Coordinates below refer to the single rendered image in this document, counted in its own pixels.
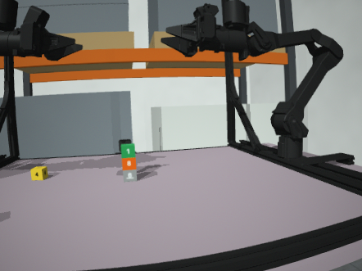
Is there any yellow block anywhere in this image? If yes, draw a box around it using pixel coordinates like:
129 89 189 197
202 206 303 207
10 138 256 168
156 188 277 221
30 166 48 180

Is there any green block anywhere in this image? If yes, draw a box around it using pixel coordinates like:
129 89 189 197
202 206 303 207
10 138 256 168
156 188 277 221
121 143 135 158

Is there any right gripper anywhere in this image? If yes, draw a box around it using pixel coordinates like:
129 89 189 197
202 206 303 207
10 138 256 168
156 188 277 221
8 21 83 61

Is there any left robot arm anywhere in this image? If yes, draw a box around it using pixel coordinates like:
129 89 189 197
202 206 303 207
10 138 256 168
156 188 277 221
224 0 344 160

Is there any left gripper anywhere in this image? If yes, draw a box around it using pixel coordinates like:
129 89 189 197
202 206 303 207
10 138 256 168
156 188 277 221
161 13 229 57

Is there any orange block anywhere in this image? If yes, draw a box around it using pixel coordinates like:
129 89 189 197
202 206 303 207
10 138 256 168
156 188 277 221
122 157 136 170

